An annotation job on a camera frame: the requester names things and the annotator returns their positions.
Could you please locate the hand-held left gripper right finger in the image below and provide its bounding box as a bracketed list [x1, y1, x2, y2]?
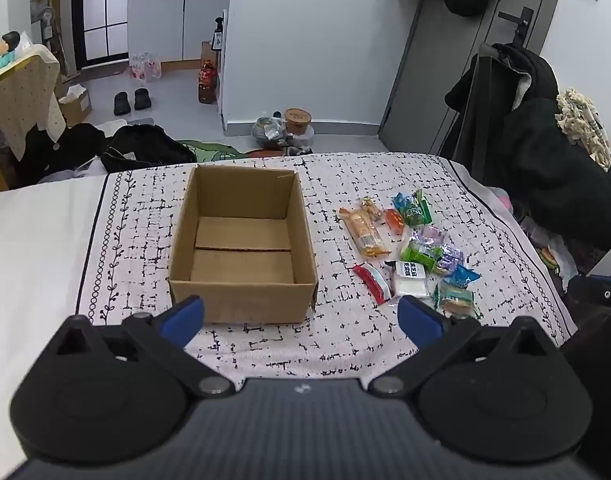
[368, 295, 561, 401]

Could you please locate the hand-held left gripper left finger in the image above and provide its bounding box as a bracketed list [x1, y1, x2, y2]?
[52, 296, 236, 401]

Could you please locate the white snack packet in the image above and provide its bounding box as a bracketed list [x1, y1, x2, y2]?
[393, 260, 431, 298]

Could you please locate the green beige cake packet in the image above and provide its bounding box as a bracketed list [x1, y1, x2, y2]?
[433, 282, 481, 321]

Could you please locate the blue snack packet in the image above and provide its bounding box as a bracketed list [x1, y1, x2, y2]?
[443, 264, 481, 288]

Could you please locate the red snack packet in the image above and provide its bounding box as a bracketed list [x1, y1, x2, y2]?
[353, 263, 392, 306]

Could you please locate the bright green snack packet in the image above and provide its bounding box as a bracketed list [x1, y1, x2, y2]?
[400, 240, 446, 273]

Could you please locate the small purple snack packet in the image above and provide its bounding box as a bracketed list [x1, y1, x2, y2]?
[438, 245, 466, 273]

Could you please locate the brown cardboard box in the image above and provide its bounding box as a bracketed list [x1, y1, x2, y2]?
[168, 164, 319, 325]

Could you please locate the long orange cracker packet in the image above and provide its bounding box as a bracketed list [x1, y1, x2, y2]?
[338, 206, 392, 260]

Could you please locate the dark green foil packet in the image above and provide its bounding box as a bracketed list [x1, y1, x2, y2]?
[404, 189, 433, 227]

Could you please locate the pink blue cloth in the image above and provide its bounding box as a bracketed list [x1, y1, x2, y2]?
[485, 187, 516, 216]

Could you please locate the burger toy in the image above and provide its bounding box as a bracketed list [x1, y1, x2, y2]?
[539, 245, 561, 273]

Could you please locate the black white patterned blanket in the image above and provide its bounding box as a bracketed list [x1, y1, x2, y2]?
[78, 152, 579, 378]

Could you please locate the white bed sheet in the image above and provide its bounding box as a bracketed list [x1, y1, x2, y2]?
[0, 172, 108, 480]

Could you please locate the green floor mat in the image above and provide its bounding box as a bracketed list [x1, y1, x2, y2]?
[178, 140, 246, 163]

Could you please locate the black bag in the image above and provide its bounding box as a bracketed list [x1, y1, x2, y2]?
[101, 124, 197, 176]

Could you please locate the white box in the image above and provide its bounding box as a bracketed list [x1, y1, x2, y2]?
[585, 232, 611, 278]

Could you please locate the black fleece jacket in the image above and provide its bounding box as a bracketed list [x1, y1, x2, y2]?
[503, 97, 611, 241]

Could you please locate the clear plastic bag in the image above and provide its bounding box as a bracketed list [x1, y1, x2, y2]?
[251, 116, 286, 142]

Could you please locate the black clothing pile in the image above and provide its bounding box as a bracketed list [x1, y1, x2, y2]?
[15, 124, 106, 186]

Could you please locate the brown noodle cup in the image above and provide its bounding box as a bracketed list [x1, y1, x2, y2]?
[284, 108, 312, 136]

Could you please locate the red label drink bottle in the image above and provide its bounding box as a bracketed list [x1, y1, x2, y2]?
[198, 60, 218, 105]

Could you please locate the cardboard box with tissue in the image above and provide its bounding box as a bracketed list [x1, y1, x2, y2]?
[58, 85, 92, 128]

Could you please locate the pack of water bottles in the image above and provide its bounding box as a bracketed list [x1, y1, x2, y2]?
[130, 52, 162, 82]

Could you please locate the beige knitted fabric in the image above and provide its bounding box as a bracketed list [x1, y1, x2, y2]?
[555, 87, 611, 171]

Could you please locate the grey door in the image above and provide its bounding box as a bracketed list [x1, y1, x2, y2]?
[380, 0, 569, 156]

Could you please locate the dotted beige cloth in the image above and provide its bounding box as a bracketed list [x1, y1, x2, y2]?
[0, 45, 66, 161]

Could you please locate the white cabinet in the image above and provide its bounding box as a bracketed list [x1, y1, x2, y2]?
[126, 0, 231, 63]

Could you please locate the black framed glass door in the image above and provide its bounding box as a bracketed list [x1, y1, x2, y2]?
[70, 0, 131, 68]

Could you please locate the doll figure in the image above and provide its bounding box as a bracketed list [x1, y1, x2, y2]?
[0, 31, 22, 68]

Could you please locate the standing fan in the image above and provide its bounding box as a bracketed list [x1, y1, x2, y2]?
[32, 5, 56, 41]

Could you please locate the black door handle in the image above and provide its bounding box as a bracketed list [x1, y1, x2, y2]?
[498, 7, 536, 46]

